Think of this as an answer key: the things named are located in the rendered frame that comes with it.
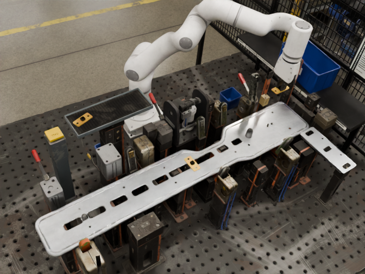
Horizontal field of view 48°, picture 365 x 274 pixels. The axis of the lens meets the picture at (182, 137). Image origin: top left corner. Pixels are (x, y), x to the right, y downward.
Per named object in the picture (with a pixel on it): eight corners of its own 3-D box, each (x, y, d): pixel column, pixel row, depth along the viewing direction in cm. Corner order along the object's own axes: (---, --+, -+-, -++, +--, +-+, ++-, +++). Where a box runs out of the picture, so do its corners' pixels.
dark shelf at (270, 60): (347, 134, 209) (350, 129, 206) (235, 39, 255) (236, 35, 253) (375, 118, 218) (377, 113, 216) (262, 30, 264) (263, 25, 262)
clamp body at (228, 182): (216, 234, 199) (228, 194, 173) (201, 215, 205) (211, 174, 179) (231, 225, 203) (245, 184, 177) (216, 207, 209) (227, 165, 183)
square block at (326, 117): (306, 166, 231) (328, 122, 205) (295, 156, 235) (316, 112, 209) (315, 160, 235) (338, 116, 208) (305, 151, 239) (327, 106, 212)
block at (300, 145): (288, 192, 219) (304, 159, 198) (274, 177, 224) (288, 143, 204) (301, 184, 223) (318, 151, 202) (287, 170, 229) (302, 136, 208)
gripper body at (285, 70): (277, 51, 176) (270, 72, 185) (294, 65, 171) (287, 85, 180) (289, 47, 180) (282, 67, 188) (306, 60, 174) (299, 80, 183)
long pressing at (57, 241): (54, 266, 152) (53, 265, 151) (31, 220, 164) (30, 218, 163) (312, 128, 211) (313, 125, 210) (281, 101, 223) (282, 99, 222)
